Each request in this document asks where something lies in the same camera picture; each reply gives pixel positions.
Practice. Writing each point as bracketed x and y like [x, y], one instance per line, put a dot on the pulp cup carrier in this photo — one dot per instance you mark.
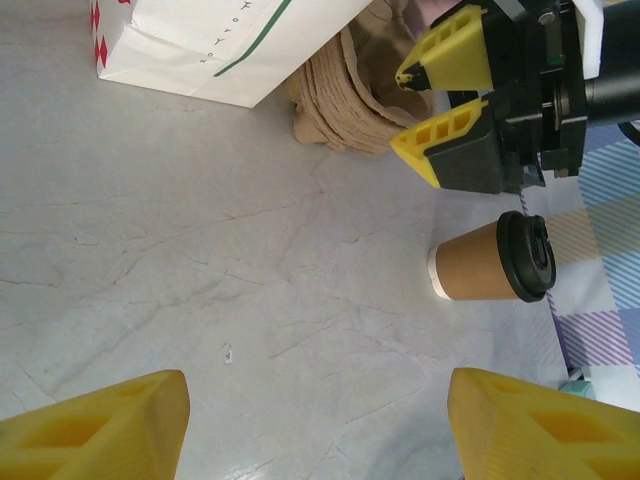
[380, 25]

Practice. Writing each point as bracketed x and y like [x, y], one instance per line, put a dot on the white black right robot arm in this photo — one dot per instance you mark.
[617, 100]

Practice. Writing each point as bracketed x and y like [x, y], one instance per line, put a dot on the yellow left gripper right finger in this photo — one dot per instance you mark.
[550, 430]

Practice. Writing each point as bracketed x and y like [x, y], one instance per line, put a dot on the kraft paper coffee cup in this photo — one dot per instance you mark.
[470, 265]

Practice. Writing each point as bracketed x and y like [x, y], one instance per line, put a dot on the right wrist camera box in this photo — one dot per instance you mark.
[590, 40]

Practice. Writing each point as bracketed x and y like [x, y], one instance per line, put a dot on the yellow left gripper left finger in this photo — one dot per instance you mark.
[90, 430]

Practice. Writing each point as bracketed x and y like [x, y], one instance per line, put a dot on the white flower print paper bag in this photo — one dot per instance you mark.
[200, 50]

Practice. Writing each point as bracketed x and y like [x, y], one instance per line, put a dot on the black plastic cup lid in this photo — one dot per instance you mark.
[530, 260]

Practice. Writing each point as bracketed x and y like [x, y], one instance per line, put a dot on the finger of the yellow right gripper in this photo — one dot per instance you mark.
[455, 55]
[450, 145]

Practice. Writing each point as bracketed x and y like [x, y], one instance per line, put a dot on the teal alarm clock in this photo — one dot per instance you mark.
[580, 384]

